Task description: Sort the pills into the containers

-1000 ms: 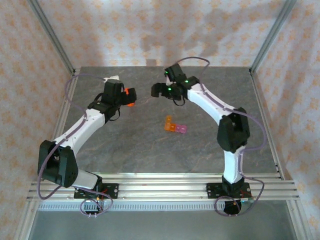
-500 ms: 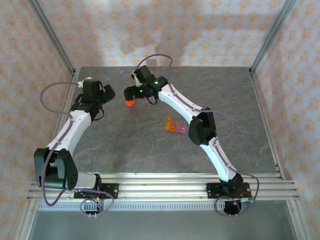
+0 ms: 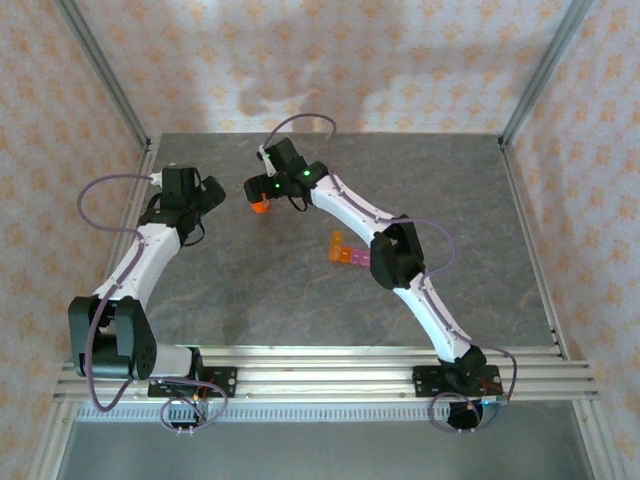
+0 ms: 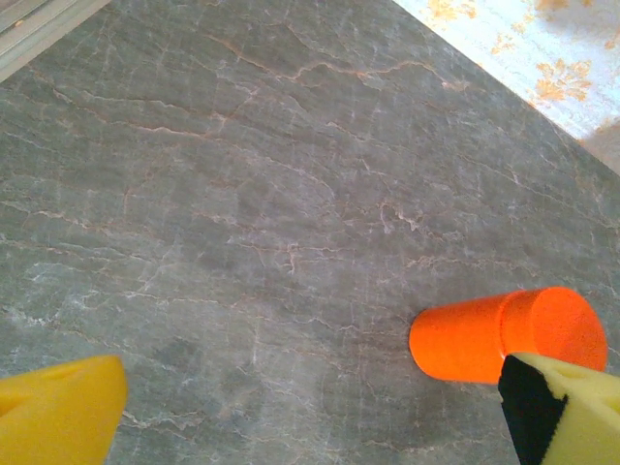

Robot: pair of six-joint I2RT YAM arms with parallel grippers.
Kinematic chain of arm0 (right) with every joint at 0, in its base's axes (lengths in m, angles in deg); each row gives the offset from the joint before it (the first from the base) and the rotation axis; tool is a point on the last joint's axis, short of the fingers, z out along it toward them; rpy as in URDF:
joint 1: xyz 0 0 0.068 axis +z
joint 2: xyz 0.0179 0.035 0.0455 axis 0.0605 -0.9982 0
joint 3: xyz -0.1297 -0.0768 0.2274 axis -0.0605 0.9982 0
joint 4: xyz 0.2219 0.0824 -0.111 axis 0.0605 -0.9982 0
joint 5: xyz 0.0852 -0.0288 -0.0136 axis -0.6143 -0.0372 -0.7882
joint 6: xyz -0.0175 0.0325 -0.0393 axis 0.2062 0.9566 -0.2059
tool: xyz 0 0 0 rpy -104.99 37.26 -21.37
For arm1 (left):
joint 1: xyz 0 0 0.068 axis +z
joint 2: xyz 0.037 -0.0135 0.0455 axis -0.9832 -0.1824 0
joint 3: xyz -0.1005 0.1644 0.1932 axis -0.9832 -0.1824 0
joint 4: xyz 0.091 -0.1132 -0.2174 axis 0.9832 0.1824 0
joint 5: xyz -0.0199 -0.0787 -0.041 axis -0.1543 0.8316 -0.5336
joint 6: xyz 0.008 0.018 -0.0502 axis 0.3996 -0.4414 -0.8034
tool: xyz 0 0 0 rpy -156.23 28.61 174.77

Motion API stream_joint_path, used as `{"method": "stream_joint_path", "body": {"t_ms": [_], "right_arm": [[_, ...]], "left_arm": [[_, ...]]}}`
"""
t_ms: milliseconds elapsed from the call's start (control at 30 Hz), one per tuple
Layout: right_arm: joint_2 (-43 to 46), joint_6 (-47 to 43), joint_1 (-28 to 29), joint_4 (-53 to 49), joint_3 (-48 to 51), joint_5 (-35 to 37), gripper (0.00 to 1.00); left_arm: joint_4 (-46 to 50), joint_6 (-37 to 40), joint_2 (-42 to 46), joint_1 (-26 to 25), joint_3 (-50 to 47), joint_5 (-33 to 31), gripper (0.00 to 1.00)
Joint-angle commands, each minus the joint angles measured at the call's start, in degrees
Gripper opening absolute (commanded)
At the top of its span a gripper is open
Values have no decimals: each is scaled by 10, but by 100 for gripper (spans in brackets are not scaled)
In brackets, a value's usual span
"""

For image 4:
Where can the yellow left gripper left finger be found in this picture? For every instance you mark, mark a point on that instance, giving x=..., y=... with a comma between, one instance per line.
x=58, y=416

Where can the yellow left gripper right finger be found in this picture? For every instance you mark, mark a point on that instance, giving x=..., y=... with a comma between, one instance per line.
x=586, y=421

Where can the orange pill bottle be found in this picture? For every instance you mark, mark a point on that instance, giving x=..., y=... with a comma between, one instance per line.
x=484, y=334

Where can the aluminium side rail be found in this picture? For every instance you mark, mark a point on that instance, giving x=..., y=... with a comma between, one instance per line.
x=29, y=39

